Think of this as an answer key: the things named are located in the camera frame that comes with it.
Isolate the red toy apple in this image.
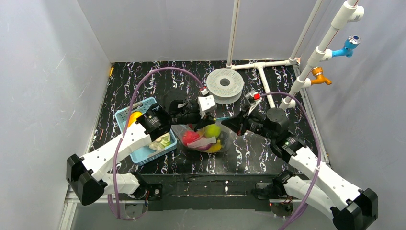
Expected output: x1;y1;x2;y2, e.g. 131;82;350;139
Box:
181;131;201;146

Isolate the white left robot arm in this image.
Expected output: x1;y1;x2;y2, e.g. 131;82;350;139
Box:
67;96;216;206

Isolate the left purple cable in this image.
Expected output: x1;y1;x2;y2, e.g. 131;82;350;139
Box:
107;67;205;221

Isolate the green toy pear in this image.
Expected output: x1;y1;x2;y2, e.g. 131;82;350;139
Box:
204;124;221;138

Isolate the orange plastic tap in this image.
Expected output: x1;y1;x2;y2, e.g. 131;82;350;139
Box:
302;66;332;88

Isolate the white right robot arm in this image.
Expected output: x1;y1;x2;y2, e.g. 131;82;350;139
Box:
221;106;378;230

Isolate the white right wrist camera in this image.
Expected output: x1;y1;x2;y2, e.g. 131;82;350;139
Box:
245;90;262;116

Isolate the white perforated filament spool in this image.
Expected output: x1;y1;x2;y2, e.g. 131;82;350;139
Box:
206;68;245;104

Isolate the light blue plastic basket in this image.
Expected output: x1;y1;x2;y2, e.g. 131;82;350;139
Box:
114;97;178;166

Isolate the green white toy cabbage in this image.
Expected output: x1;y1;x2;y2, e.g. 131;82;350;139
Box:
149;133;171;151

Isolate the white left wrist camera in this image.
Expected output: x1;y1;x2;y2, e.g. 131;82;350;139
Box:
197;87;217;119

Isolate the blue plastic tap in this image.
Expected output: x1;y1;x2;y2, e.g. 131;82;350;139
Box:
321;35;361;61

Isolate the white PVC pipe frame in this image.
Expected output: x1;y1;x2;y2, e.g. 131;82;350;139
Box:
226;0;364;110

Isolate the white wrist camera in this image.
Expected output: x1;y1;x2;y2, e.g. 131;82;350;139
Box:
245;90;262;116
197;87;217;119

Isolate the clear zip top bag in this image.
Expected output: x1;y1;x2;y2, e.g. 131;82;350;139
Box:
172;117;232;153

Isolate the orange yellow toy mango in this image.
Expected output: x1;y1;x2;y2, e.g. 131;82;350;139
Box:
127;111;142;127

